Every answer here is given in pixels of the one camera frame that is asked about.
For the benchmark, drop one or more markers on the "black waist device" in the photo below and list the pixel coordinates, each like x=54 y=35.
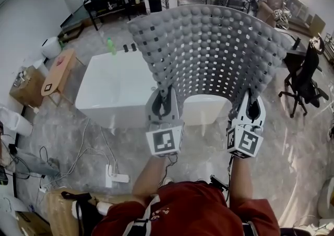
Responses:
x=219 y=182

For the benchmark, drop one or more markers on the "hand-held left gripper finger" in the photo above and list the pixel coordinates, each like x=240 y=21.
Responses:
x=149 y=109
x=175 y=109

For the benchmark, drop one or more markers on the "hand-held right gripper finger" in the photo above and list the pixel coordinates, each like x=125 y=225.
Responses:
x=263 y=117
x=240 y=115

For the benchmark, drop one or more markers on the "large cardboard box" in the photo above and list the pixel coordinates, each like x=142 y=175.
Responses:
x=60 y=211

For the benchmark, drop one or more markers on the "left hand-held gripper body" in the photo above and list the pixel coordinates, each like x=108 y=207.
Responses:
x=163 y=141

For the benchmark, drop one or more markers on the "person's left forearm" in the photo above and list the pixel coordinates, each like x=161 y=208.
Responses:
x=148 y=180

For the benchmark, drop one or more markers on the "dark brown wooden desk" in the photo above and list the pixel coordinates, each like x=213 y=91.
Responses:
x=295 y=57

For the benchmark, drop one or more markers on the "cardboard box with dark label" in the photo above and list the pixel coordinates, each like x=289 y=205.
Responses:
x=31 y=225

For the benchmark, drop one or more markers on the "white round headset part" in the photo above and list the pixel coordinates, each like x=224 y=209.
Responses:
x=104 y=208

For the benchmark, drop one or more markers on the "black metal table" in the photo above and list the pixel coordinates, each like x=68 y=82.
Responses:
x=107 y=7

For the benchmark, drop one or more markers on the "white bathtub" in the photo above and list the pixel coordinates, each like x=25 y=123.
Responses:
x=114 y=86

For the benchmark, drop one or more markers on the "black office chair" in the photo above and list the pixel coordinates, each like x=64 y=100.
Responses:
x=305 y=81

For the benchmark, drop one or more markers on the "person's right forearm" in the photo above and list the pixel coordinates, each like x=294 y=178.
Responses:
x=241 y=180

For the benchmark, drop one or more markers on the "person's red shirt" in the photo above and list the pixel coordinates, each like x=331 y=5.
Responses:
x=188 y=211

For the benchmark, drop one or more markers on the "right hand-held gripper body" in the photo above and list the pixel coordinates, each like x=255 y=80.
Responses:
x=245 y=141

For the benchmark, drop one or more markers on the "white power strip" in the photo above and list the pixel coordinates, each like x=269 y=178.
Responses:
x=117 y=177

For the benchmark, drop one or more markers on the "black faucet knob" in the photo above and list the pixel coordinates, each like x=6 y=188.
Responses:
x=126 y=48
x=133 y=47

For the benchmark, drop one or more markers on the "green plastic bottle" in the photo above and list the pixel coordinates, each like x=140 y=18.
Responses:
x=111 y=47

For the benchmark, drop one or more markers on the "grey perforated bath mat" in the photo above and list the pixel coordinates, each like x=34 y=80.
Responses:
x=208 y=52

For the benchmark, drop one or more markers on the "small oval wooden table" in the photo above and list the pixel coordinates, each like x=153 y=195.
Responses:
x=60 y=73

